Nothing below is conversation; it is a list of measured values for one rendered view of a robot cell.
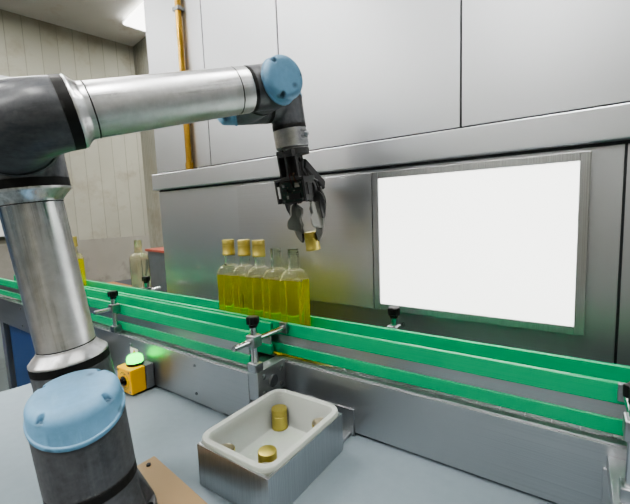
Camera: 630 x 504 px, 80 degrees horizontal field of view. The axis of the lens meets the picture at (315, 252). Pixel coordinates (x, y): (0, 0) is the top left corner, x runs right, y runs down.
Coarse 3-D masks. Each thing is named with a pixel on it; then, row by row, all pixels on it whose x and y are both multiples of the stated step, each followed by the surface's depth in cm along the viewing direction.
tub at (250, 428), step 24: (264, 408) 79; (288, 408) 81; (312, 408) 78; (336, 408) 74; (216, 432) 69; (240, 432) 74; (264, 432) 79; (288, 432) 79; (312, 432) 66; (240, 456) 60; (288, 456) 60
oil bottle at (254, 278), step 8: (248, 272) 98; (256, 272) 96; (248, 280) 98; (256, 280) 96; (248, 288) 98; (256, 288) 97; (248, 296) 99; (256, 296) 97; (248, 304) 99; (256, 304) 97; (248, 312) 100; (256, 312) 98
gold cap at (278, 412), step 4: (280, 404) 82; (272, 408) 80; (276, 408) 80; (280, 408) 80; (284, 408) 80; (272, 412) 79; (276, 412) 79; (280, 412) 79; (284, 412) 79; (272, 416) 80; (276, 416) 79; (280, 416) 79; (284, 416) 79; (272, 420) 80; (276, 420) 79; (280, 420) 79; (284, 420) 79; (272, 424) 80; (276, 424) 79; (280, 424) 79; (284, 424) 79; (272, 428) 80; (276, 428) 79; (280, 428) 79; (284, 428) 79
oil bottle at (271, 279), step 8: (264, 272) 95; (272, 272) 93; (280, 272) 93; (264, 280) 95; (272, 280) 93; (264, 288) 95; (272, 288) 94; (264, 296) 95; (272, 296) 94; (264, 304) 96; (272, 304) 94; (280, 304) 93; (264, 312) 96; (272, 312) 94; (280, 312) 93; (280, 320) 94
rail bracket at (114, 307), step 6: (108, 294) 115; (114, 294) 115; (114, 300) 116; (108, 306) 116; (114, 306) 115; (96, 312) 111; (102, 312) 113; (114, 312) 115; (114, 318) 116; (114, 324) 116; (114, 330) 115; (120, 330) 117
